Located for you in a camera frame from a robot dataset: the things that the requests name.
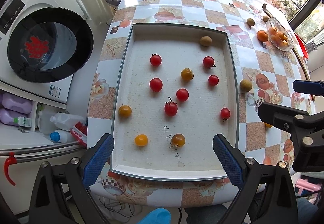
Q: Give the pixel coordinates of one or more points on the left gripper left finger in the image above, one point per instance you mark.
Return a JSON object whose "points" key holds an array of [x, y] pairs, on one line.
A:
{"points": [[48, 202]]}

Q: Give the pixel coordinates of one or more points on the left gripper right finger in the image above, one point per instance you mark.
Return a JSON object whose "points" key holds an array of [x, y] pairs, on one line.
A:
{"points": [[278, 204]]}

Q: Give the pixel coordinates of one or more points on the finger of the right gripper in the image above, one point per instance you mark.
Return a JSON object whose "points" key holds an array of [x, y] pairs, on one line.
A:
{"points": [[309, 87], [300, 124]]}

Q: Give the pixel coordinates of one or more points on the yellow cherry tomato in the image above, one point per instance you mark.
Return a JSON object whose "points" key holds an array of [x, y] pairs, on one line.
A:
{"points": [[141, 140], [178, 140]]}

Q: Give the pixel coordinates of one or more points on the brown longan fruit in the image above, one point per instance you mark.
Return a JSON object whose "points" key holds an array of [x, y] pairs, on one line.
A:
{"points": [[206, 41]]}

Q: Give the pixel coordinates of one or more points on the red cherry tomato with stem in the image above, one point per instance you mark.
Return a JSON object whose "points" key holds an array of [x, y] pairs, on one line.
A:
{"points": [[171, 108]]}

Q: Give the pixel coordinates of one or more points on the blue gloved left hand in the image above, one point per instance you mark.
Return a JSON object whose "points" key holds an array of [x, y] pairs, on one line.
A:
{"points": [[157, 216]]}

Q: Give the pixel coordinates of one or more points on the red plastic dustpan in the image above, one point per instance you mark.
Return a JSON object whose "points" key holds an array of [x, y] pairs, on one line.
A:
{"points": [[302, 46]]}

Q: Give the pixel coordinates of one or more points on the glass fruit bowl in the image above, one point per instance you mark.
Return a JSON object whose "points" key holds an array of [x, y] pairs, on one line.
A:
{"points": [[278, 35]]}

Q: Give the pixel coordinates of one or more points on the white foam tray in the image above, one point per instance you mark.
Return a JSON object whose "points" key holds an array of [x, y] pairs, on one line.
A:
{"points": [[180, 83]]}

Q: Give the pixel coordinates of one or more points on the white washing machine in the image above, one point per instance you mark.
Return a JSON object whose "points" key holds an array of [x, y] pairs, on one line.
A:
{"points": [[43, 44]]}

